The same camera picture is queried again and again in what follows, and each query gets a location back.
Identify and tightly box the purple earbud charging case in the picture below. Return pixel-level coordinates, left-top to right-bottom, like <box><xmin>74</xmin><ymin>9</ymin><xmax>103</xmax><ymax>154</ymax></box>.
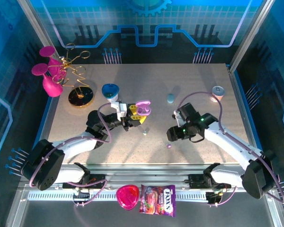
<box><xmin>135</xmin><ymin>100</ymin><xmax>152</xmax><ymax>117</ymax></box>

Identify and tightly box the blue heart-shaped container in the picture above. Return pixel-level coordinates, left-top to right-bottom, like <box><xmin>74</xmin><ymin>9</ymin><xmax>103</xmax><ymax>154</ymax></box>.
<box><xmin>101</xmin><ymin>83</ymin><xmax>120</xmax><ymax>103</ymax></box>

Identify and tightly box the small tin can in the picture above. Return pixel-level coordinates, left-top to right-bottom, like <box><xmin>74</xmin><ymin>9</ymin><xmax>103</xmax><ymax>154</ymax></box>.
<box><xmin>209</xmin><ymin>85</ymin><xmax>226</xmax><ymax>103</ymax></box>

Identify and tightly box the magenta wine glass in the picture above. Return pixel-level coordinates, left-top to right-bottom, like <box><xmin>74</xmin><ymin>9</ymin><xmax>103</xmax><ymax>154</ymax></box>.
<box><xmin>39</xmin><ymin>45</ymin><xmax>67</xmax><ymax>83</ymax></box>
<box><xmin>31</xmin><ymin>62</ymin><xmax>64</xmax><ymax>98</ymax></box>

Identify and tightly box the small black controller board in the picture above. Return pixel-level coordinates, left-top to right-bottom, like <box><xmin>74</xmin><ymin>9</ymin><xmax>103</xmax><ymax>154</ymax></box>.
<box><xmin>205</xmin><ymin>190</ymin><xmax>222</xmax><ymax>206</ymax></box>
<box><xmin>72</xmin><ymin>190</ymin><xmax>91</xmax><ymax>208</ymax></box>

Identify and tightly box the pink translucent plastic bowl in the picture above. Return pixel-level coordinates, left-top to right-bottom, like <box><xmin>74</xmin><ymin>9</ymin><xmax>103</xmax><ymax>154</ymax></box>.
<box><xmin>115</xmin><ymin>184</ymin><xmax>140</xmax><ymax>211</ymax></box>

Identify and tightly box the purple candy bag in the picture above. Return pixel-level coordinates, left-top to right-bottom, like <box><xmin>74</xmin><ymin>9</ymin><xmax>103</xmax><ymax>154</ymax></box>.
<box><xmin>138</xmin><ymin>184</ymin><xmax>176</xmax><ymax>218</ymax></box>

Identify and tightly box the gold wire glass rack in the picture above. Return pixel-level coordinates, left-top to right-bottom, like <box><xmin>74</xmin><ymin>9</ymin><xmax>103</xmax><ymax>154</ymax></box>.
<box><xmin>52</xmin><ymin>43</ymin><xmax>95</xmax><ymax>109</ymax></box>

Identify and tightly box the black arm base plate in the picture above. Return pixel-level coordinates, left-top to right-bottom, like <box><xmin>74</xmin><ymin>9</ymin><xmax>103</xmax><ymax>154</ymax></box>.
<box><xmin>187</xmin><ymin>174</ymin><xmax>232</xmax><ymax>190</ymax></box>
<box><xmin>62</xmin><ymin>174</ymin><xmax>107</xmax><ymax>190</ymax></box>

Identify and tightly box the long aluminium mounting rail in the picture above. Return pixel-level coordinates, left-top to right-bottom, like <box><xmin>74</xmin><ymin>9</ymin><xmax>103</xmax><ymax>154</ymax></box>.
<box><xmin>18</xmin><ymin>162</ymin><xmax>275</xmax><ymax>192</ymax></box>

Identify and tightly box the aluminium table edge rail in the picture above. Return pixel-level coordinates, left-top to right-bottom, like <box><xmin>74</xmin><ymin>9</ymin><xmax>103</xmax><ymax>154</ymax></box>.
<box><xmin>227</xmin><ymin>63</ymin><xmax>261</xmax><ymax>161</ymax></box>

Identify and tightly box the white slotted cable duct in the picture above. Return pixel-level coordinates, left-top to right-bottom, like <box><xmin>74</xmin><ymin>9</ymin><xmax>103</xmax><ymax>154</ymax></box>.
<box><xmin>27</xmin><ymin>190</ymin><xmax>210</xmax><ymax>202</ymax></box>

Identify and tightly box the aluminium frame post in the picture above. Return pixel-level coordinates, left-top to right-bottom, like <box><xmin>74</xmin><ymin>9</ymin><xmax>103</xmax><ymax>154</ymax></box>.
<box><xmin>16</xmin><ymin>0</ymin><xmax>56</xmax><ymax>62</ymax></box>
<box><xmin>228</xmin><ymin>0</ymin><xmax>275</xmax><ymax>71</ymax></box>

